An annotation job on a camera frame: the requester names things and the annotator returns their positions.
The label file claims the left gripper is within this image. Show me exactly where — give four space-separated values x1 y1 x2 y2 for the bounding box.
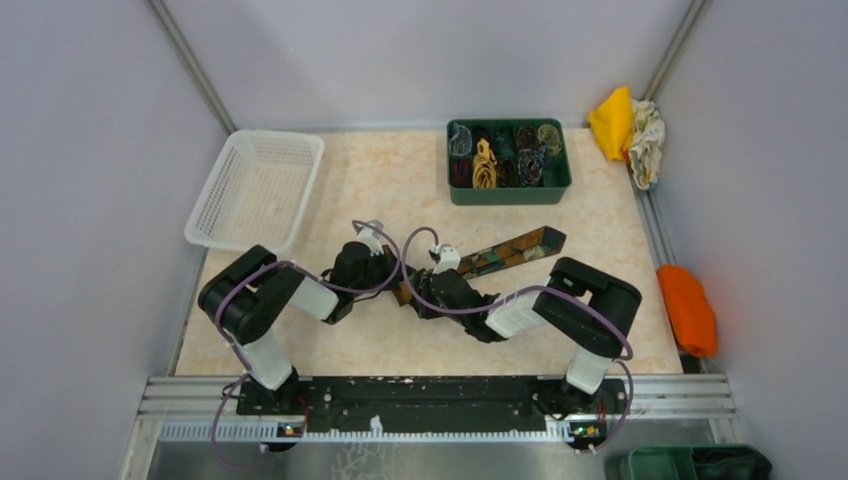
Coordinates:
351 245 417 299

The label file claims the brown green patterned tie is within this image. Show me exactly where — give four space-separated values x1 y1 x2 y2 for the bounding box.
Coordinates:
390 225 568 307

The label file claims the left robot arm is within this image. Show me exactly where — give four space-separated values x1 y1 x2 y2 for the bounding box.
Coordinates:
197 241 400 415

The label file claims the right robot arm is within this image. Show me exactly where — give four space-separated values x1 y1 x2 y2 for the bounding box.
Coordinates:
402 257 642 412

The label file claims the yellow rolled tie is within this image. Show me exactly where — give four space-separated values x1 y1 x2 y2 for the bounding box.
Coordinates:
472 138 498 189

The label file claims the red dark rolled tie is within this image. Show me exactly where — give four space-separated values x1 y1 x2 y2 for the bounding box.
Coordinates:
449 158 473 189

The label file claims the white plastic basket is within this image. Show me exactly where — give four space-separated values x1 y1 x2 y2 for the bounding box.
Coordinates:
184 130 325 254

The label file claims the green compartment tray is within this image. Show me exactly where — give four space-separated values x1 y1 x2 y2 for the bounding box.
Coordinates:
445 118 572 206

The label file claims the grey rolled tie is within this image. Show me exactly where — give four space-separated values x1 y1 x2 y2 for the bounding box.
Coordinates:
448 122 473 157

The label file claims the blue patterned rolled tie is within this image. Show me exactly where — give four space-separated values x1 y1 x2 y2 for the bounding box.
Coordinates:
517 149 544 187

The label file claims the olive rolled tie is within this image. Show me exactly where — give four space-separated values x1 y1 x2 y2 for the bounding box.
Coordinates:
536 123 563 157

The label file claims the yellow cloth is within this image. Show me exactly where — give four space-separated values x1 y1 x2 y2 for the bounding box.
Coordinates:
587 86 634 162

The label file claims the cream patterned cloth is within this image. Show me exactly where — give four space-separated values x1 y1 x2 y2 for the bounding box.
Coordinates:
628 99 666 191

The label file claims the orange cloth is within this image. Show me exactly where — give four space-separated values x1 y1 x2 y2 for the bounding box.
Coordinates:
656 264 718 358

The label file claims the green bin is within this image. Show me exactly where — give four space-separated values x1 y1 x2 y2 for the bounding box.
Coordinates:
617 444 774 479

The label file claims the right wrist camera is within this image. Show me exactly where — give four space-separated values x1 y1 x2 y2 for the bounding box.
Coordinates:
429 243 462 274

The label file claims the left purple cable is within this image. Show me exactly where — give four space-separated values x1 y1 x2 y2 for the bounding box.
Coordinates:
210 219 405 473

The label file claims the purple cable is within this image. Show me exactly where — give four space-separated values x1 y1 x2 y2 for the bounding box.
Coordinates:
400 227 636 455
210 219 405 473

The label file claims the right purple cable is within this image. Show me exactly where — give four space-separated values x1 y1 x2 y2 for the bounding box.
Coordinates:
400 227 636 455

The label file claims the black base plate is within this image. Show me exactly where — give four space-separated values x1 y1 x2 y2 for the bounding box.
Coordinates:
236 376 627 434

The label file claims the aluminium frame rail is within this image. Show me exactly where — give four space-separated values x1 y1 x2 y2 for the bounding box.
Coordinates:
137 374 736 446

